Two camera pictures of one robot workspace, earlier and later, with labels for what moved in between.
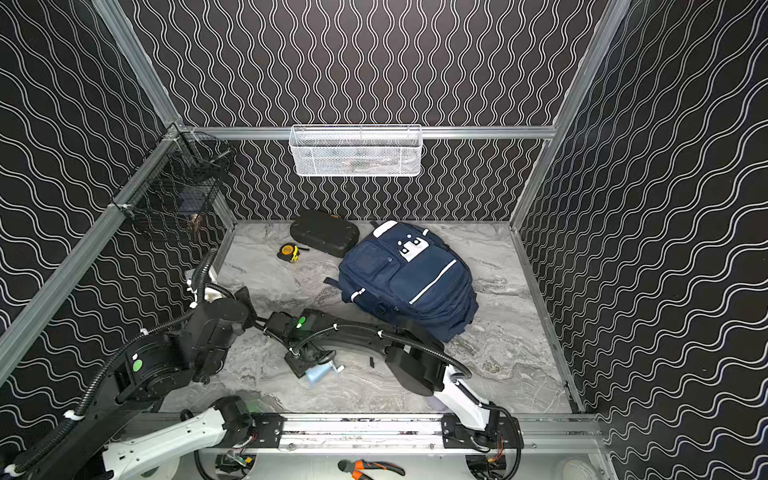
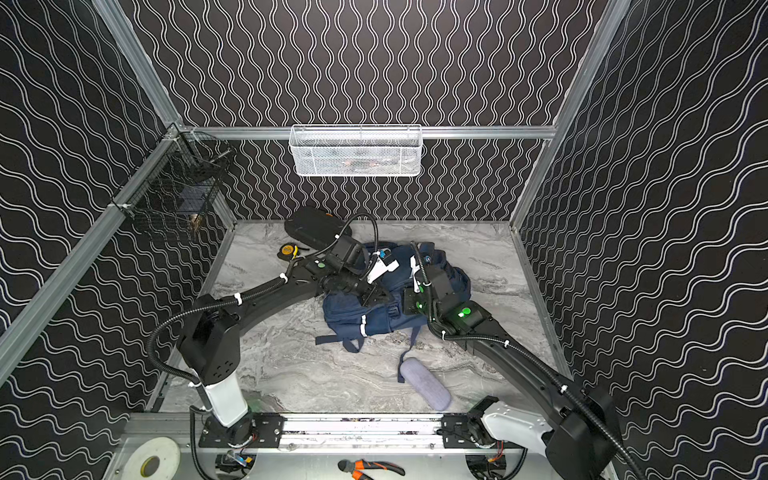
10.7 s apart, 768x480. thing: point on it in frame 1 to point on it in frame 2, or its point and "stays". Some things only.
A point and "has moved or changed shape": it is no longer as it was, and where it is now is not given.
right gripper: (297, 367) to (408, 307)
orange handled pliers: (356, 468) stays
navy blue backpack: (412, 275) has moved or changed shape
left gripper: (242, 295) to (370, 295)
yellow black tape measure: (290, 252) stays
